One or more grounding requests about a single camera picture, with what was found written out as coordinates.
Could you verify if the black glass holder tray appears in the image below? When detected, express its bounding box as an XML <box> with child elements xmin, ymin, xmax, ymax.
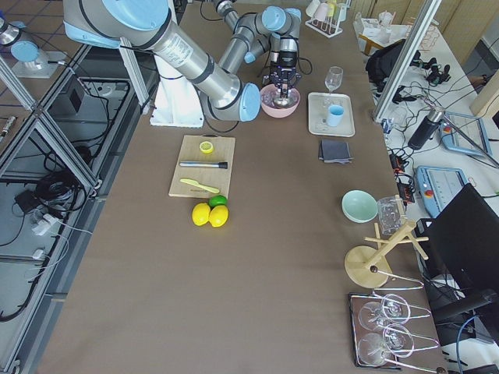
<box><xmin>348</xmin><ymin>293</ymin><xmax>401</xmax><ymax>371</ymax></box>

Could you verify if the stainless steel ice scoop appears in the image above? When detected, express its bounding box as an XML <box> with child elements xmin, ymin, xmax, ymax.
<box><xmin>271</xmin><ymin>89</ymin><xmax>296</xmax><ymax>108</ymax></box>

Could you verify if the clear ice cubes pile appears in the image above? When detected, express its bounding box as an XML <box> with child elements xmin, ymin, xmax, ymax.
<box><xmin>262</xmin><ymin>89</ymin><xmax>298</xmax><ymax>108</ymax></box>

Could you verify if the pink bowl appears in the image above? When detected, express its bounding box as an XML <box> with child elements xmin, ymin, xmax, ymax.
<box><xmin>260</xmin><ymin>84</ymin><xmax>301</xmax><ymax>118</ymax></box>

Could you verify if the clear wine glass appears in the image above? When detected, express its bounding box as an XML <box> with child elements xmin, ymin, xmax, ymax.
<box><xmin>323</xmin><ymin>66</ymin><xmax>343</xmax><ymax>109</ymax></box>

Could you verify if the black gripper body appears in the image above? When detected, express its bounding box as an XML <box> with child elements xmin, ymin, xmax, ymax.
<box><xmin>268</xmin><ymin>34</ymin><xmax>301</xmax><ymax>86</ymax></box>
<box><xmin>261</xmin><ymin>75</ymin><xmax>272</xmax><ymax>86</ymax></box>

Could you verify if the upper whole yellow lemon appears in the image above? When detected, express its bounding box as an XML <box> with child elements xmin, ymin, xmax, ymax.
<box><xmin>191</xmin><ymin>203</ymin><xmax>211</xmax><ymax>226</ymax></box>

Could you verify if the whole yellow lemon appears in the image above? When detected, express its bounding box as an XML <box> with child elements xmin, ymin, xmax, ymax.
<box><xmin>208</xmin><ymin>205</ymin><xmax>229</xmax><ymax>228</ymax></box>
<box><xmin>191</xmin><ymin>203</ymin><xmax>211</xmax><ymax>226</ymax></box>

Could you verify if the half lemon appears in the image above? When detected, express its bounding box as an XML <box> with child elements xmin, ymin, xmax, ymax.
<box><xmin>199</xmin><ymin>140</ymin><xmax>214</xmax><ymax>154</ymax></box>

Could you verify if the wooden mug tree stand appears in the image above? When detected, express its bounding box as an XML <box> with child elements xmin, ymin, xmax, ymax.
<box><xmin>345</xmin><ymin>220</ymin><xmax>429</xmax><ymax>291</ymax></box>

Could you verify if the bamboo cutting board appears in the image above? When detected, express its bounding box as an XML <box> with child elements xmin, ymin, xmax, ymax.
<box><xmin>168</xmin><ymin>135</ymin><xmax>235</xmax><ymax>199</ymax></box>

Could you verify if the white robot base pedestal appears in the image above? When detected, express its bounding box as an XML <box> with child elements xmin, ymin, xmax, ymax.
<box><xmin>150</xmin><ymin>56</ymin><xmax>204</xmax><ymax>129</ymax></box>

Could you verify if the yellow plastic knife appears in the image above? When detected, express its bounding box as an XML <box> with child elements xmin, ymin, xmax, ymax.
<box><xmin>179</xmin><ymin>178</ymin><xmax>220</xmax><ymax>194</ymax></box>

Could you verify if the black monitor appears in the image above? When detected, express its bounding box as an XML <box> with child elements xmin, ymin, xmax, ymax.
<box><xmin>423</xmin><ymin>184</ymin><xmax>498</xmax><ymax>340</ymax></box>

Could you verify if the steel muddler black tip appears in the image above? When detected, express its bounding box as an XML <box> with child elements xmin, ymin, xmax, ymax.
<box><xmin>179</xmin><ymin>161</ymin><xmax>228</xmax><ymax>169</ymax></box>

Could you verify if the green lime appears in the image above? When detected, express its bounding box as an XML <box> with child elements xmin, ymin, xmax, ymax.
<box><xmin>208</xmin><ymin>195</ymin><xmax>228</xmax><ymax>208</ymax></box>

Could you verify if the folded grey cloth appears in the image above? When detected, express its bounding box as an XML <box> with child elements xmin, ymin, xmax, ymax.
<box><xmin>318</xmin><ymin>139</ymin><xmax>353</xmax><ymax>164</ymax></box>

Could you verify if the cream rabbit serving tray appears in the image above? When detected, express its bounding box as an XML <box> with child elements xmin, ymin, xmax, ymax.
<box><xmin>307</xmin><ymin>92</ymin><xmax>356</xmax><ymax>137</ymax></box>

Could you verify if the hanging wine glass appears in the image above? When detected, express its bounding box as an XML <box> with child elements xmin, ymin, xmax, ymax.
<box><xmin>356</xmin><ymin>323</ymin><xmax>441</xmax><ymax>366</ymax></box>
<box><xmin>358</xmin><ymin>294</ymin><xmax>431</xmax><ymax>332</ymax></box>

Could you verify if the light blue plastic cup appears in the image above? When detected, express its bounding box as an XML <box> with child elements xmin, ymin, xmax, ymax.
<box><xmin>326</xmin><ymin>104</ymin><xmax>345</xmax><ymax>127</ymax></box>

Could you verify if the white wire cup rack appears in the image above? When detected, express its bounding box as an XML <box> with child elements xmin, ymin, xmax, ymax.
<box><xmin>305</xmin><ymin>17</ymin><xmax>343</xmax><ymax>38</ymax></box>

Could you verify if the pale green bowl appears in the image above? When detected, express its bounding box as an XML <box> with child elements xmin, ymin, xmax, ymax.
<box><xmin>342</xmin><ymin>190</ymin><xmax>377</xmax><ymax>223</ymax></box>

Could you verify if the hanging wine glass upper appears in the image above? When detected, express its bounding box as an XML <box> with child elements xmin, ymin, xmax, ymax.
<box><xmin>358</xmin><ymin>294</ymin><xmax>431</xmax><ymax>332</ymax></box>

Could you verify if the black backpack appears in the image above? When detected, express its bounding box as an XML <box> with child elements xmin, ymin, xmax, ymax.
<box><xmin>366</xmin><ymin>39</ymin><xmax>405</xmax><ymax>93</ymax></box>

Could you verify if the clear glass mug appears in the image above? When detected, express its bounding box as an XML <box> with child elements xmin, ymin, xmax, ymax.
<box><xmin>377</xmin><ymin>195</ymin><xmax>405</xmax><ymax>235</ymax></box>

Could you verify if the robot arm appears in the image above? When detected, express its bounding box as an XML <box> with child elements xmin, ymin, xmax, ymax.
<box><xmin>63</xmin><ymin>1</ymin><xmax>301</xmax><ymax>122</ymax></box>
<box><xmin>214</xmin><ymin>1</ymin><xmax>302</xmax><ymax>93</ymax></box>

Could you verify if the blue teach pendant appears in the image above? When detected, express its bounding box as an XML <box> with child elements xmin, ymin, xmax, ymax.
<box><xmin>439</xmin><ymin>111</ymin><xmax>492</xmax><ymax>157</ymax></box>
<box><xmin>416</xmin><ymin>165</ymin><xmax>467</xmax><ymax>218</ymax></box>

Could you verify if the black water bottle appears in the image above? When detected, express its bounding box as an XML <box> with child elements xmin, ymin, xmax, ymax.
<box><xmin>408</xmin><ymin>107</ymin><xmax>445</xmax><ymax>150</ymax></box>

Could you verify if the hanging wine glass lower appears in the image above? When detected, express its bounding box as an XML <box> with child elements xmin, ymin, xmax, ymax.
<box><xmin>356</xmin><ymin>323</ymin><xmax>441</xmax><ymax>366</ymax></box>

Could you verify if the lower whole yellow lemon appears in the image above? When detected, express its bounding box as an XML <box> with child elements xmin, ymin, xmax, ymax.
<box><xmin>208</xmin><ymin>205</ymin><xmax>229</xmax><ymax>228</ymax></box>

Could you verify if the pink plastic cup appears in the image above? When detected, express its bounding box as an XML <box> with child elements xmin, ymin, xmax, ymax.
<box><xmin>312</xmin><ymin>2</ymin><xmax>330</xmax><ymax>22</ymax></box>

